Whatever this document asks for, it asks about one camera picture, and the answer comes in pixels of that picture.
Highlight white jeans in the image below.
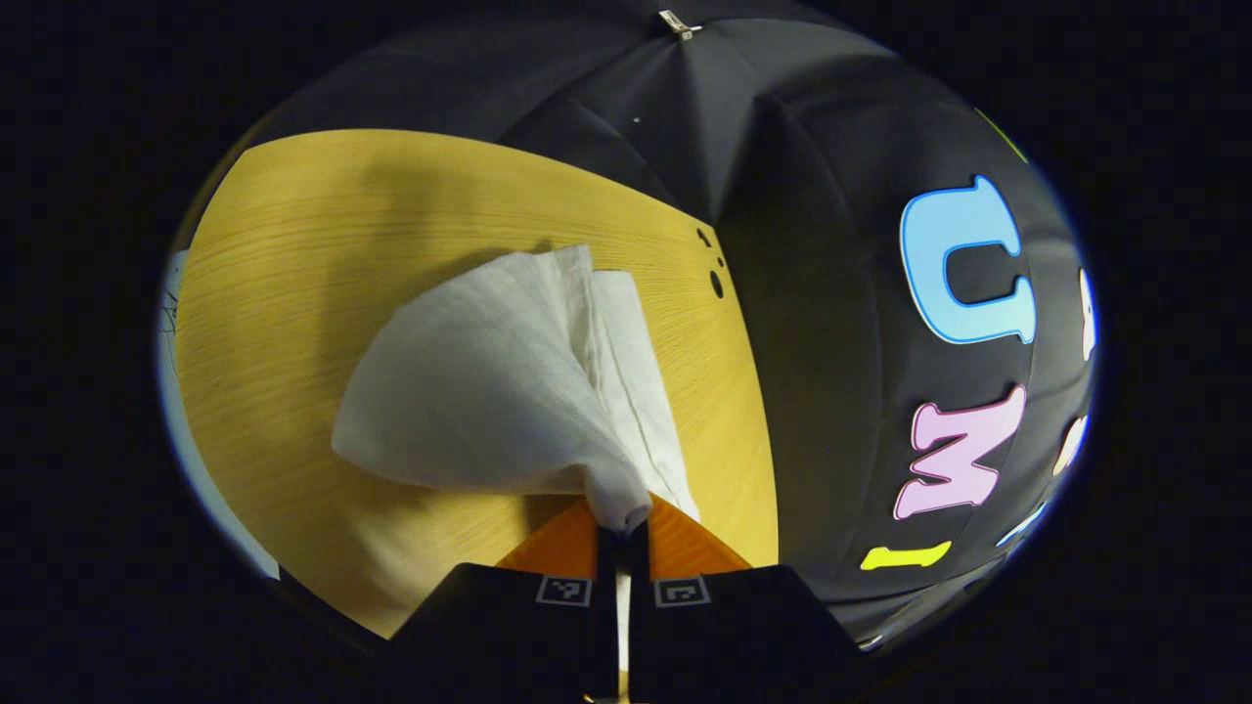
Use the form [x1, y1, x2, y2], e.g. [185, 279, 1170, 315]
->
[331, 243, 702, 676]

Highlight black backdrop cloth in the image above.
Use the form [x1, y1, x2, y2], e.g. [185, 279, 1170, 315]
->
[245, 0, 1098, 648]

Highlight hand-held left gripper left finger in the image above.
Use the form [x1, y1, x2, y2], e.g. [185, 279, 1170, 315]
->
[391, 497, 620, 704]

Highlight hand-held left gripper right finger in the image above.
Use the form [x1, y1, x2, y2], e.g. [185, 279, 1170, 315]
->
[627, 494, 865, 704]

